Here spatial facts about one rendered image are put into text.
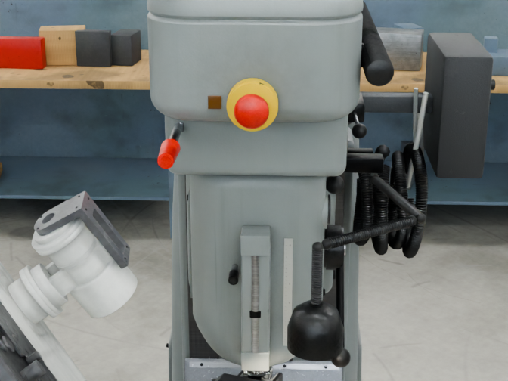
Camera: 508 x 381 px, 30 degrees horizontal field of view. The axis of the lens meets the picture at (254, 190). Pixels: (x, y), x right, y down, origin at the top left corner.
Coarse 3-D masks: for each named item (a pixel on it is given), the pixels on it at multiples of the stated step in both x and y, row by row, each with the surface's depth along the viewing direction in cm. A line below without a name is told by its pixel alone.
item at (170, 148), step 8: (176, 128) 121; (176, 136) 118; (168, 144) 112; (176, 144) 114; (160, 152) 111; (168, 152) 110; (176, 152) 112; (160, 160) 110; (168, 160) 110; (168, 168) 111
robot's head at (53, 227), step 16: (64, 208) 100; (80, 208) 98; (96, 208) 101; (48, 224) 99; (64, 224) 98; (96, 224) 99; (32, 240) 101; (48, 240) 99; (112, 240) 103; (112, 256) 101; (128, 256) 103
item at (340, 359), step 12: (336, 228) 145; (324, 252) 144; (336, 252) 144; (324, 264) 146; (336, 264) 145; (336, 276) 145; (336, 288) 145; (336, 300) 144; (336, 360) 140; (348, 360) 140
